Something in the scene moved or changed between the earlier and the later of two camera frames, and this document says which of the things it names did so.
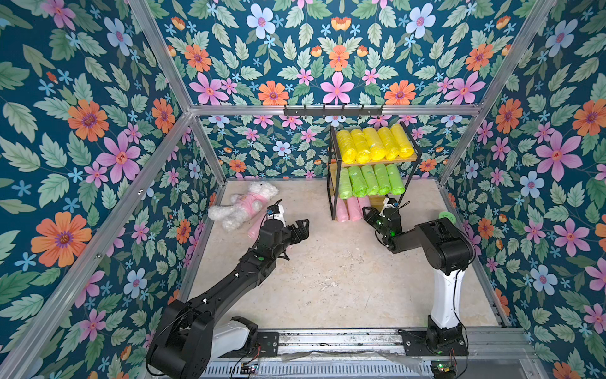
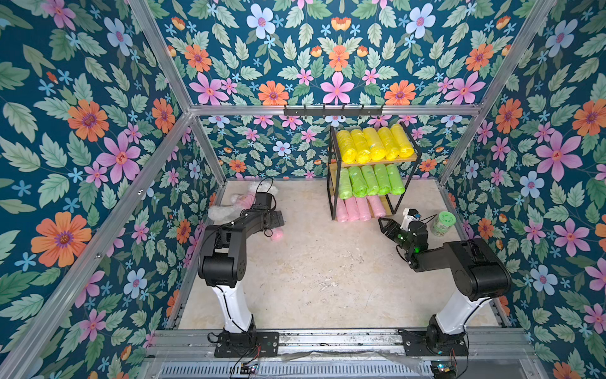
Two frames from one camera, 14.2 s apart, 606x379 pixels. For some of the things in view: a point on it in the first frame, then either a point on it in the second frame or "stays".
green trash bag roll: x=345 y=188 stays
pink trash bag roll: x=353 y=208 stays
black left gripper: x=302 y=234 → x=277 y=220
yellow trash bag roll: x=362 y=151 stays
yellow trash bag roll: x=347 y=147 stays
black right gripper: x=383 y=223 → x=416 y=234
